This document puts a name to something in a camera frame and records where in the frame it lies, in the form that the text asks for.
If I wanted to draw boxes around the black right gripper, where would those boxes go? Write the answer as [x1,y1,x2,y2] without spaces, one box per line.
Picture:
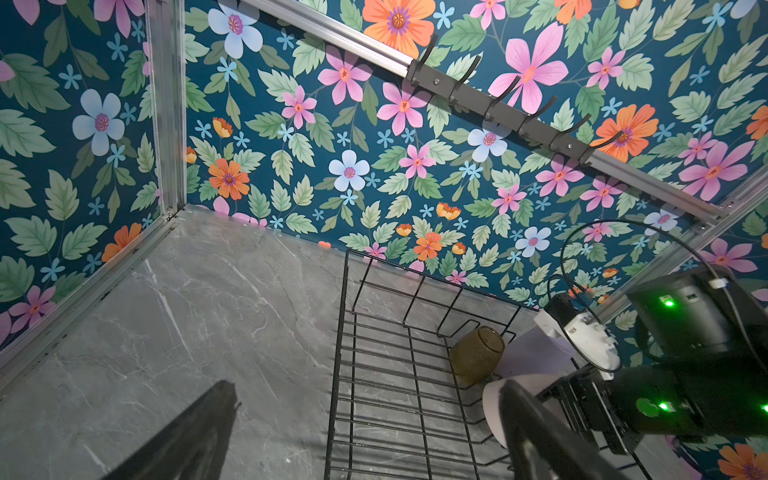
[536,367,642,454]

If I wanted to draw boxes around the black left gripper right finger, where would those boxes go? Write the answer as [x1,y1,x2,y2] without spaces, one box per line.
[499,380,625,480]

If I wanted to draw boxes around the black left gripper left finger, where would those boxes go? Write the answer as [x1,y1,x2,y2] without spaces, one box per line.
[105,380,239,480]

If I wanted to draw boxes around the cream mug pink handle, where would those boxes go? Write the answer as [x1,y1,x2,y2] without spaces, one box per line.
[482,374,559,447]

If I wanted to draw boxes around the amber textured glass cup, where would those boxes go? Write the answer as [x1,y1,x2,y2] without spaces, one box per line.
[449,326,506,385]

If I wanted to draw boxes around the lilac plastic cup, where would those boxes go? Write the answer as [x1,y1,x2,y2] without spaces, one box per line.
[494,327,575,378]

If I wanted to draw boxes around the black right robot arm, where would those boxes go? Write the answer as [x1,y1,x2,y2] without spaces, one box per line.
[538,266,767,454]

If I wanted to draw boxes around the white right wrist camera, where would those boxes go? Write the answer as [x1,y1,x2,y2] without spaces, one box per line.
[534,294,621,380]

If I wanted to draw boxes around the black wire dish rack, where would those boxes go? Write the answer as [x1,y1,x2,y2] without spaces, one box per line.
[324,250,534,479]

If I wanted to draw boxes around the aluminium frame post right rear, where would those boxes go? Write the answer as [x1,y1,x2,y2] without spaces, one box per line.
[593,179,768,325]

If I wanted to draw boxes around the aluminium frame post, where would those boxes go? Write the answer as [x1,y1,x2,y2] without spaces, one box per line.
[145,1,186,218]
[593,179,768,325]

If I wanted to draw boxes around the black hook rail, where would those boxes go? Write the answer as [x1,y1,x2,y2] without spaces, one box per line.
[405,35,626,172]

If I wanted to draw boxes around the aluminium frame post left rear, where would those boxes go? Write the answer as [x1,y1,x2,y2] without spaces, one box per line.
[145,1,186,218]

